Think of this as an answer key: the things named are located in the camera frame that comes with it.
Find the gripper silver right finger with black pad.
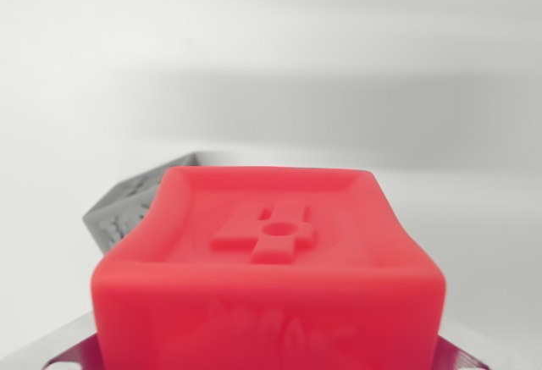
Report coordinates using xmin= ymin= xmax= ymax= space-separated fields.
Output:
xmin=432 ymin=330 xmax=495 ymax=370

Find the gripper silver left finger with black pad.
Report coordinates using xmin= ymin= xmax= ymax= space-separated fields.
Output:
xmin=38 ymin=309 xmax=102 ymax=370

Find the red embossed cube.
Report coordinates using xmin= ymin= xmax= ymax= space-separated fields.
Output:
xmin=91 ymin=165 xmax=446 ymax=370

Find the grey embossed cube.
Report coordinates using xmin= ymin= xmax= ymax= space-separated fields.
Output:
xmin=81 ymin=152 xmax=201 ymax=257

